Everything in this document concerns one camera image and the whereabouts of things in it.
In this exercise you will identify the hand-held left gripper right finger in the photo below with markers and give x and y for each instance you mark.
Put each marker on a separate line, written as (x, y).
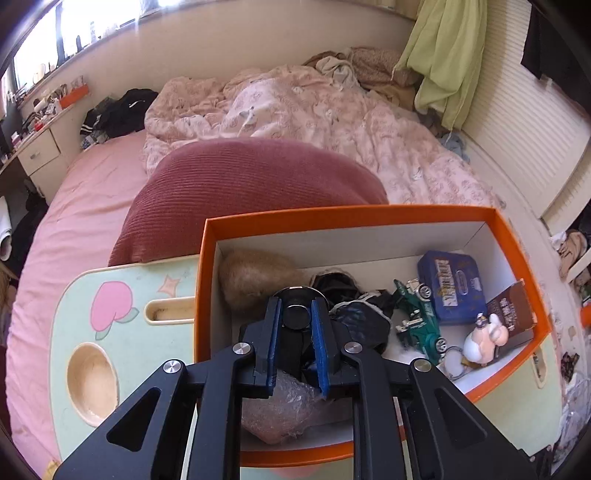
(321, 346)

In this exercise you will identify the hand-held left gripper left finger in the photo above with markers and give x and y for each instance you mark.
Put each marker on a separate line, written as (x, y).
(273, 346)

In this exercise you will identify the silver mirrored perfume bottle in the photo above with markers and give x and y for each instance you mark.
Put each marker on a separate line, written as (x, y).
(298, 318)

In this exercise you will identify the black textured pouch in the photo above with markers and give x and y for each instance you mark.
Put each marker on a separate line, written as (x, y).
(362, 323)

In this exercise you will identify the clear bubble wrap bundle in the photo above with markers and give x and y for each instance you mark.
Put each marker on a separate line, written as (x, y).
(281, 410)

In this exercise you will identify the fluffy beige scrunchie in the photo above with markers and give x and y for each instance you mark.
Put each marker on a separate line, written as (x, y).
(249, 277)

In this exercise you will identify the orange cardboard box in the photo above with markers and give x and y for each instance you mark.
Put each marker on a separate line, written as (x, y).
(203, 300)

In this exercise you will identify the green toy car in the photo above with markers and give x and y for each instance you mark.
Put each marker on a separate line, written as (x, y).
(422, 318)

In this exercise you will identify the blue tin box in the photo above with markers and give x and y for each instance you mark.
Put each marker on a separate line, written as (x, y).
(450, 286)

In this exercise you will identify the brown printed card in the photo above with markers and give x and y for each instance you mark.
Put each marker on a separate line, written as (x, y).
(512, 307)

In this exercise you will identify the black lace cloth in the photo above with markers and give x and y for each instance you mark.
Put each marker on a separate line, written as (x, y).
(337, 282)

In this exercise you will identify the green cartoon lap desk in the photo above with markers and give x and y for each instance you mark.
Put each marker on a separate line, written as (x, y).
(124, 346)

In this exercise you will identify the pink floral duvet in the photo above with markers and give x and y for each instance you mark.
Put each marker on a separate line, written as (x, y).
(323, 115)

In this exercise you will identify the pink bed sheet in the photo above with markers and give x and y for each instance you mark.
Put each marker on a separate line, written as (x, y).
(69, 221)

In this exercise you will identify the light blue cloth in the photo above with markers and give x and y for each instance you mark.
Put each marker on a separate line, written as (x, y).
(455, 145)

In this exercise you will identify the cream clothes heap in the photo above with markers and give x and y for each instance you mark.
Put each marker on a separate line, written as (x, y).
(572, 251)

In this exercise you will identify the black clothes pile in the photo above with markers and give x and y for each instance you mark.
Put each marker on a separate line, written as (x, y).
(124, 110)

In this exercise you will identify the beige clothes pile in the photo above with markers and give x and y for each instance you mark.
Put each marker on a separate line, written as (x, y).
(374, 64)

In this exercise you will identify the rolled white paper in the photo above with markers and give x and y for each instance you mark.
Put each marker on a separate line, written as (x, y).
(4, 235)

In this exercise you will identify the white louvered closet door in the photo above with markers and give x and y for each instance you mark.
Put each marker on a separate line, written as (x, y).
(521, 134)

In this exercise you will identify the white drawer cabinet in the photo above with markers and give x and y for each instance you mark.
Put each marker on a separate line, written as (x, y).
(41, 154)

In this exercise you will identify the light green hanging garment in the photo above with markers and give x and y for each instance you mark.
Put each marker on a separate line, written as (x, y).
(443, 55)

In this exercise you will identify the small orange storage box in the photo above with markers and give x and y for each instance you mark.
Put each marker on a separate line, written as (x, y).
(74, 97)

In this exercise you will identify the black hanging garment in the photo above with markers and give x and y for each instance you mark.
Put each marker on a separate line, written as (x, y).
(538, 46)

